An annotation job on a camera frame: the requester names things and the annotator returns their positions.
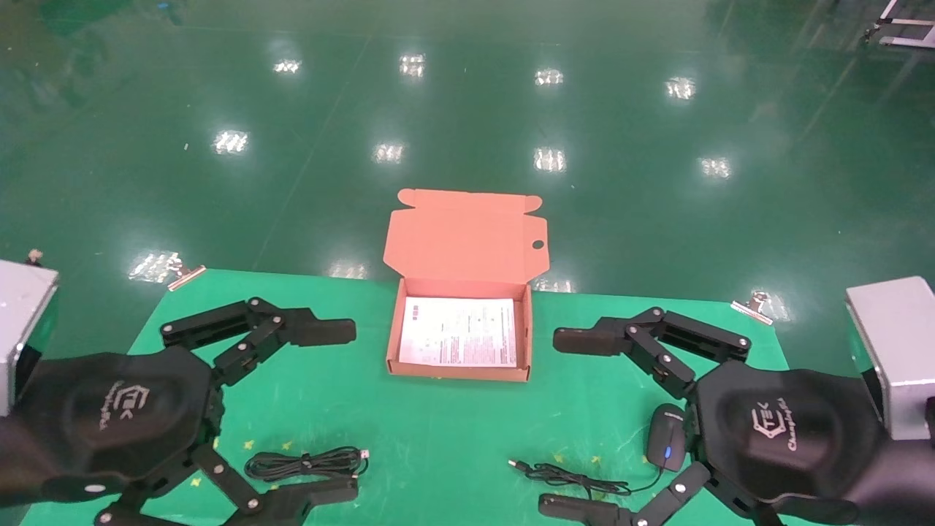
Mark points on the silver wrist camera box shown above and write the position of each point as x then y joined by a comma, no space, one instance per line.
895,351
22,321

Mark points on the metal binder clip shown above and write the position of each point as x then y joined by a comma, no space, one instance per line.
752,308
186,276

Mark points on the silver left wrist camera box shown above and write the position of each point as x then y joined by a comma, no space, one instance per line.
22,321

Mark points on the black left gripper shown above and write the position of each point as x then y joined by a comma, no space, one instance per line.
117,416

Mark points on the grey metal frame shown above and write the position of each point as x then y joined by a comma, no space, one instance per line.
906,40

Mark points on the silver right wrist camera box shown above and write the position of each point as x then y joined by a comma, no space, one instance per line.
895,351

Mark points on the green table mat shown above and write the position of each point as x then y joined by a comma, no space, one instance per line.
438,438

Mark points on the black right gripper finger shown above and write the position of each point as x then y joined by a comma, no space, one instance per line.
584,338
584,510

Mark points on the open brown cardboard box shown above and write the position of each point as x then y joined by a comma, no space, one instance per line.
467,241

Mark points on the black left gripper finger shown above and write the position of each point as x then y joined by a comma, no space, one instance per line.
321,331

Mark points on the white printed instruction sheet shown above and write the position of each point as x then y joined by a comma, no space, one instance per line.
460,332

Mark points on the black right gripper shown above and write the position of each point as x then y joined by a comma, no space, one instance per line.
789,431

